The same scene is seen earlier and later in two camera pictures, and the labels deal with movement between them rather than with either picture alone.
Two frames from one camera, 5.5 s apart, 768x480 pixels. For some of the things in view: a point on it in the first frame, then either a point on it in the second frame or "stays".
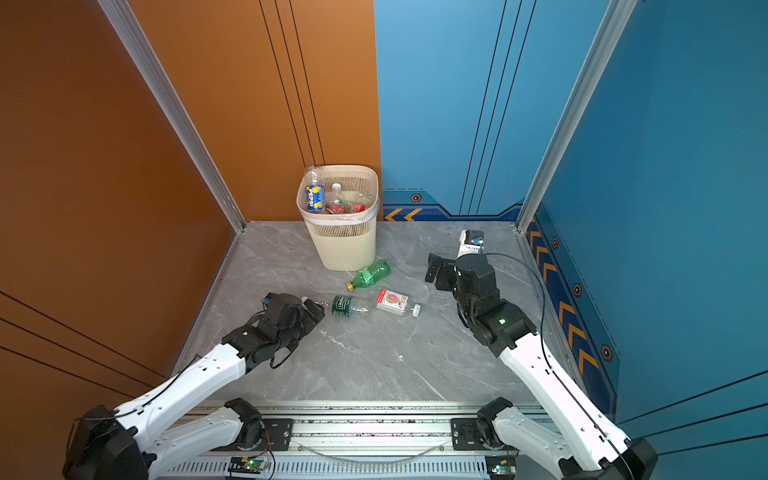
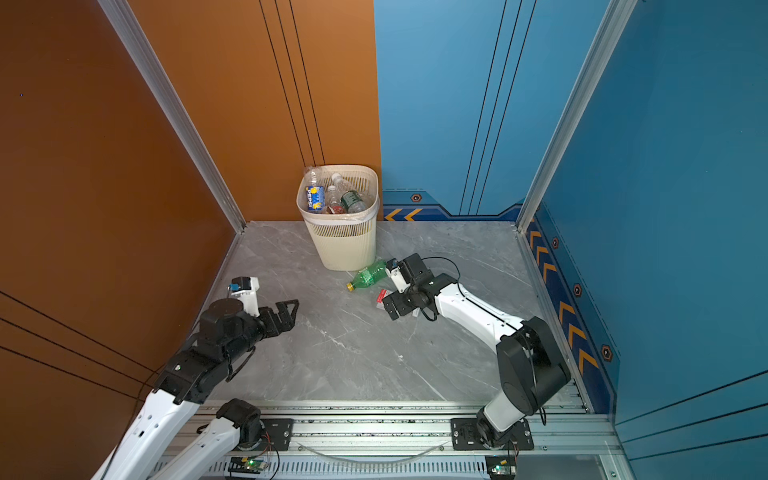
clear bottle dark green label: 351,306 to 351,198
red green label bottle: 336,204 stays
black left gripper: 312,321 to 287,321
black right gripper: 447,268 to 401,309
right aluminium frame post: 609,34 stays
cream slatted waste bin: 341,204 stays
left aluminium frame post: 145,60 stays
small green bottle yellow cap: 369,275 stays
